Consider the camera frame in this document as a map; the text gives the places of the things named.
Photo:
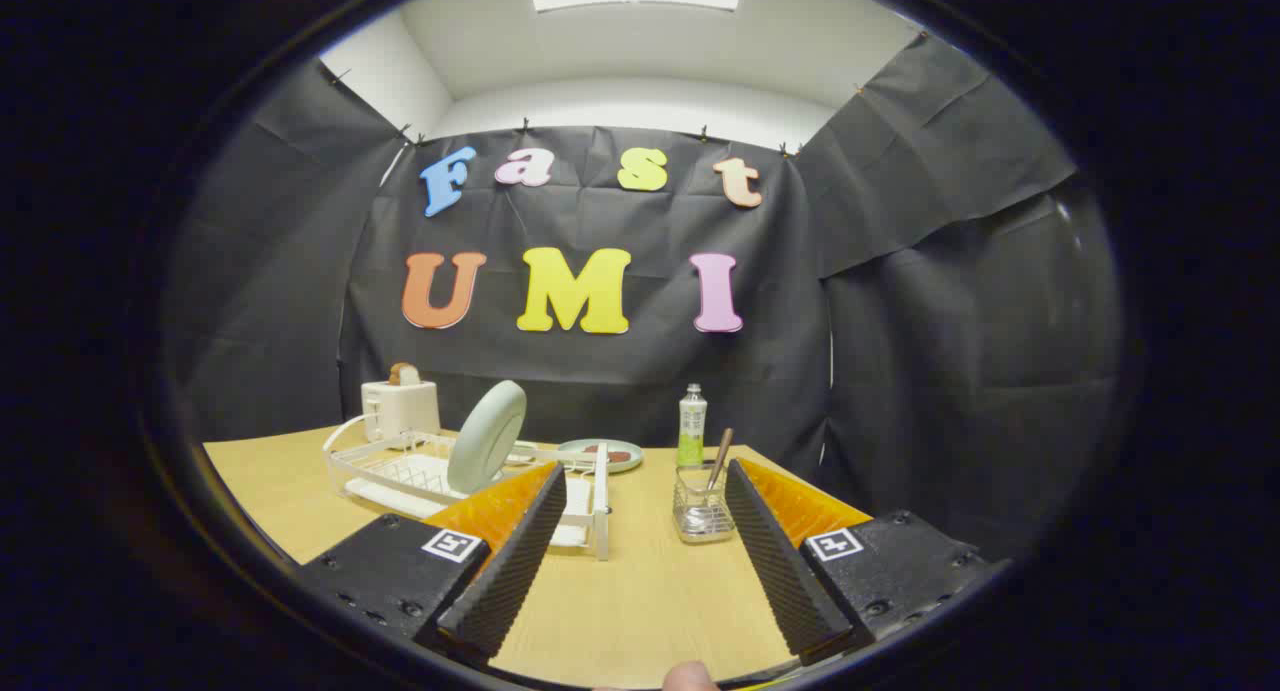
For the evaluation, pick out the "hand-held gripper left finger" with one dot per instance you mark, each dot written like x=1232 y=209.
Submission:
x=505 y=571

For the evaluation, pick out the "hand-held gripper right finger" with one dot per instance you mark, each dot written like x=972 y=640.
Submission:
x=775 y=561

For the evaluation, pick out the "pale green plate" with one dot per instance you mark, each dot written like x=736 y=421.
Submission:
x=490 y=436

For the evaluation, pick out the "white dish rack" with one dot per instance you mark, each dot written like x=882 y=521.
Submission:
x=400 y=471

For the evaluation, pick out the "white divided dish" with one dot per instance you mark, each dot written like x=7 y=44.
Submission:
x=530 y=459

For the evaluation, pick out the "small green plate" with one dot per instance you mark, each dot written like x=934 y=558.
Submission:
x=570 y=456

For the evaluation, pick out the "brown food piece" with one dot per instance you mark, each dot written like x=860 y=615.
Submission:
x=610 y=455

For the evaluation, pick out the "green and white bottle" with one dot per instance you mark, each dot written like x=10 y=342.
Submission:
x=692 y=421

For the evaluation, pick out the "white toaster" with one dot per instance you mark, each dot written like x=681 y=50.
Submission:
x=400 y=409

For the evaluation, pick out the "toasted bread slice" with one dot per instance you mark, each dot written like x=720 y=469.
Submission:
x=404 y=373

